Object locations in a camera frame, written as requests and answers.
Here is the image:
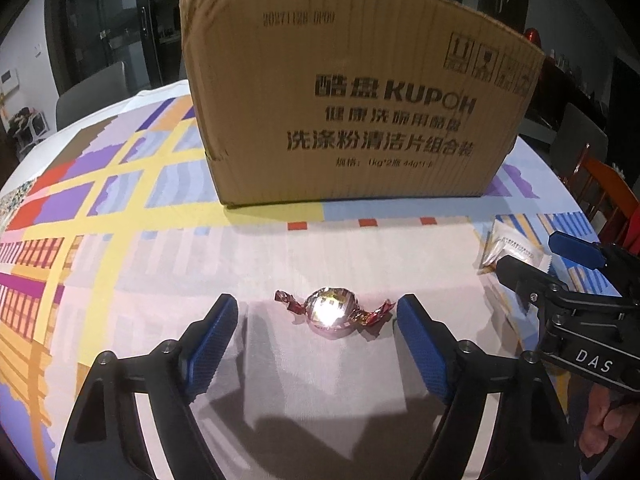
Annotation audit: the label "shoe rack with shoes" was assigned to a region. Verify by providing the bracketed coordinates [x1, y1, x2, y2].
[9, 107, 49, 157]

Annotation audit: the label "person's right hand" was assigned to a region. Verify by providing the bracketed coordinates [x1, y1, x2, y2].
[578, 385, 639, 458]

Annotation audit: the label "black glass sliding door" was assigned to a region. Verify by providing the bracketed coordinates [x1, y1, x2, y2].
[44, 0, 182, 94]

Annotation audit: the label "brown cardboard box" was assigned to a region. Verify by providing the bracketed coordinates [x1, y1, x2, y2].
[179, 0, 544, 207]

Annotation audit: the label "red foil balloons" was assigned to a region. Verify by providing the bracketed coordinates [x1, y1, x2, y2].
[524, 27, 542, 49]

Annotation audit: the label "white intercom panel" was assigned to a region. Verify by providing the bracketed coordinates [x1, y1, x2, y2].
[0, 68, 20, 94]

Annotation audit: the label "grey chair left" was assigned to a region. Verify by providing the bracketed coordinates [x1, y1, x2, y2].
[55, 61, 130, 131]

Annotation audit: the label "colourful patterned tablecloth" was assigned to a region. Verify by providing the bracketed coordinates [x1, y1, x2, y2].
[1, 82, 596, 479]

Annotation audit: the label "foil wrapped round candy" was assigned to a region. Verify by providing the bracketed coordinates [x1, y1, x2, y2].
[273, 287, 396, 339]

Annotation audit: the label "red wooden chair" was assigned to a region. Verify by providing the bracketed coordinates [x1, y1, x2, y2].
[564, 145, 639, 255]

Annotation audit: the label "white silver snack packet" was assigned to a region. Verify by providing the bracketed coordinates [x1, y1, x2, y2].
[480, 219, 551, 272]

